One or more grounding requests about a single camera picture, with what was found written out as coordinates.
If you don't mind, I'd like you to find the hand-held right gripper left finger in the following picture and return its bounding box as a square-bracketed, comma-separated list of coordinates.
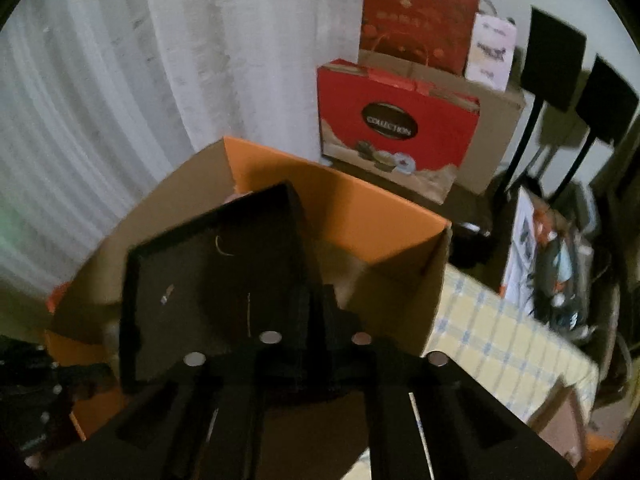
[45, 282, 315, 480]

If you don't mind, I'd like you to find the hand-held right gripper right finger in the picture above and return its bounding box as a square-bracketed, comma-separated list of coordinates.
[320, 284, 578, 480]

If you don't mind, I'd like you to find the black shallow gift box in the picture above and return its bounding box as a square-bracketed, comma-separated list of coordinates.
[117, 182, 321, 396]

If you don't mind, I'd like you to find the orange brown cardboard box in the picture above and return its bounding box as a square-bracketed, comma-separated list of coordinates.
[45, 136, 453, 441]

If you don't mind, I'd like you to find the yellow checked tablecloth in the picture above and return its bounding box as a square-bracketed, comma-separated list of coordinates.
[345, 262, 601, 480]

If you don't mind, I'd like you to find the white printed paper sheet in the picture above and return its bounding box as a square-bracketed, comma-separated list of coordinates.
[500, 185, 551, 311]

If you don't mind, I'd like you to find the red oval-label gift bag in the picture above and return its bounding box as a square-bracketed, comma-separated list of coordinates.
[316, 58, 481, 206]

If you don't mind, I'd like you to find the plain brown cardboard box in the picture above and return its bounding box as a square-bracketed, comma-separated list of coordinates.
[357, 50, 527, 195]

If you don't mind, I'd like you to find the orange plastic crate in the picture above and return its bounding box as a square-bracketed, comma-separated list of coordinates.
[582, 432, 618, 468]

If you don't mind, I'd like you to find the white pleated curtain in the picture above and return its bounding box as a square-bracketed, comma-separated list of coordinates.
[0, 0, 373, 306]

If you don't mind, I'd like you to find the small white paper bag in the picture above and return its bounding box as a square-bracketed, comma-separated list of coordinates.
[465, 12, 517, 92]

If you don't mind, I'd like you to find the red patterned gift bag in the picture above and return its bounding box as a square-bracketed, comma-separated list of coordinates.
[359, 0, 482, 75]

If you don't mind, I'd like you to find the black speaker on stand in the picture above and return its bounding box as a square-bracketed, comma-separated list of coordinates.
[492, 6, 588, 201]
[547, 54, 640, 201]

